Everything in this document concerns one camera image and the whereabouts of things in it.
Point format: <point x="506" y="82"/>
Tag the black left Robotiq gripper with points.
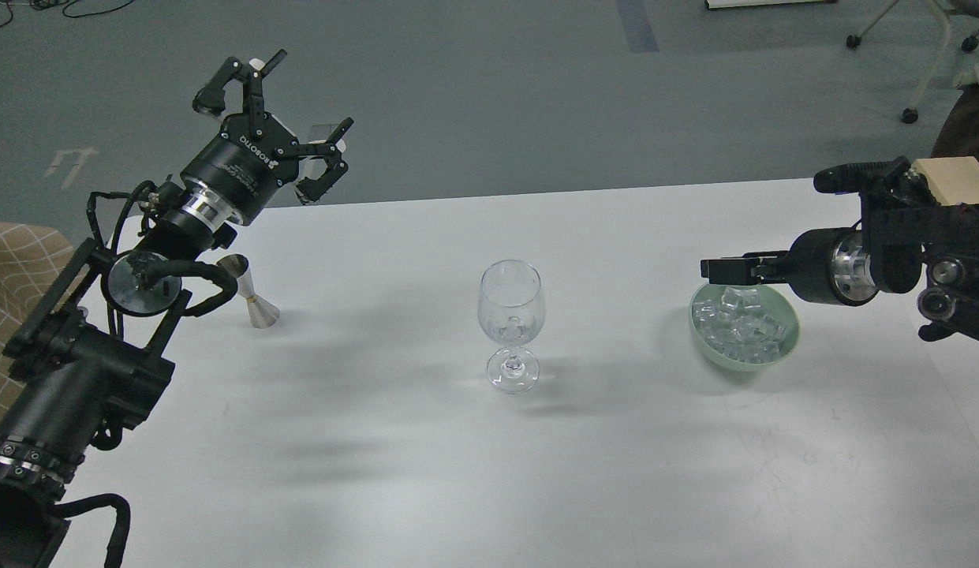
<point x="239" y="164"/>

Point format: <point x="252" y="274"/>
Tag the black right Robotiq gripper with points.
<point x="824" y="266"/>

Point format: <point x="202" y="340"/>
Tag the steel double jigger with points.
<point x="261" y="313"/>

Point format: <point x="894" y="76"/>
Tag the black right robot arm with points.
<point x="906" y="232"/>

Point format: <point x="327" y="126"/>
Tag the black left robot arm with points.
<point x="90" y="354"/>

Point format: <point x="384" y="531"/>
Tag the green bowl of ice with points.
<point x="742" y="328"/>

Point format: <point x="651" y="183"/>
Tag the clear wine glass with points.
<point x="510" y="312"/>

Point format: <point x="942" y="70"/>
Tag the beige checked cloth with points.
<point x="31" y="258"/>

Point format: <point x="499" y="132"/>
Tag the office chair base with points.
<point x="910" y="49"/>

